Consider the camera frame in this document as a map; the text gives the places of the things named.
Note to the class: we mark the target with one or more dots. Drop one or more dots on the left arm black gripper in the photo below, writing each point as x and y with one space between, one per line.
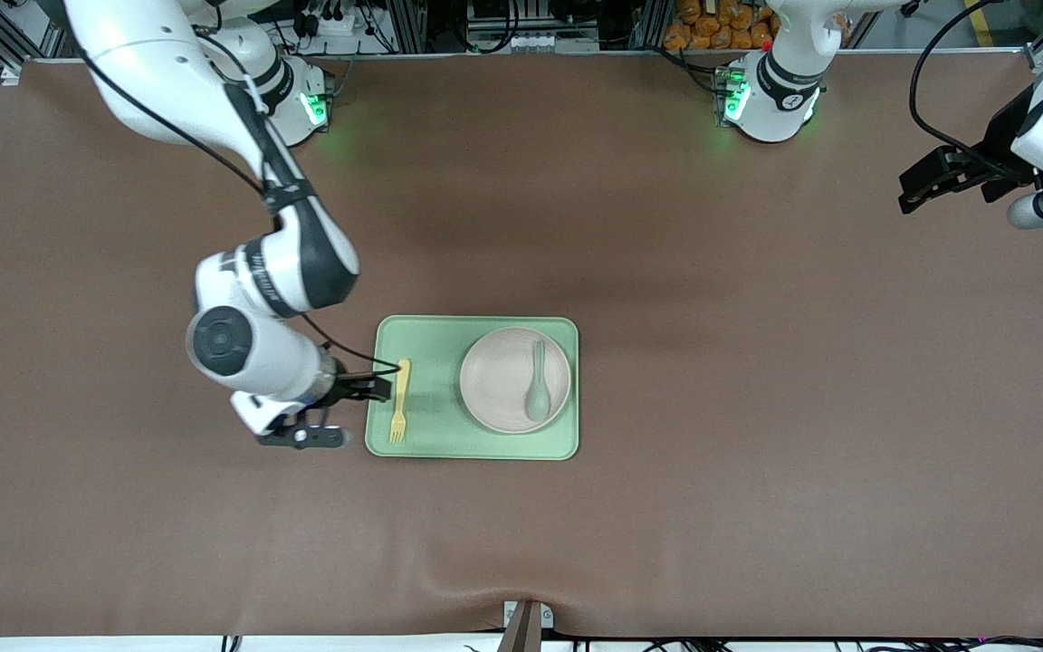
995 143

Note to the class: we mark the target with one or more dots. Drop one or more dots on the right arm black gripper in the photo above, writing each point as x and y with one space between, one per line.
347 388

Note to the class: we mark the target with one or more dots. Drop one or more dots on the yellow fork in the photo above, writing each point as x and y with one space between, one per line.
401 398

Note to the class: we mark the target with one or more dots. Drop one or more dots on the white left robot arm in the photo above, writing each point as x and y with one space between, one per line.
775 91

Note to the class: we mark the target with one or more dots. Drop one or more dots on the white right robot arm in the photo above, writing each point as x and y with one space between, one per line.
141 72

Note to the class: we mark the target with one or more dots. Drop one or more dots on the round beige plate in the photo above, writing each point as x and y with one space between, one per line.
499 380

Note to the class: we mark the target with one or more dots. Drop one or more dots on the light green rectangular tray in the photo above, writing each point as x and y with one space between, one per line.
435 398

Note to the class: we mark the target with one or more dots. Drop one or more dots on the pale green spoon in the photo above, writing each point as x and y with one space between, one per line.
537 403

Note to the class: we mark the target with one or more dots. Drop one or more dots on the orange packaged snacks pile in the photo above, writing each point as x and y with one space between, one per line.
703 27

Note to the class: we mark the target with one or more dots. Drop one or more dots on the brown table mat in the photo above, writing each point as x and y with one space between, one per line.
757 407

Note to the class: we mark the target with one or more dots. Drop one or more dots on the white power strip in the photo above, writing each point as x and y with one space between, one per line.
340 20

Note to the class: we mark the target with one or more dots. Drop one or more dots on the white connector strip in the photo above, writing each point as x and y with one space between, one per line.
531 42

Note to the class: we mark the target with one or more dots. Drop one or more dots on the aluminium frame post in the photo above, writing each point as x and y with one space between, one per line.
653 23
408 23

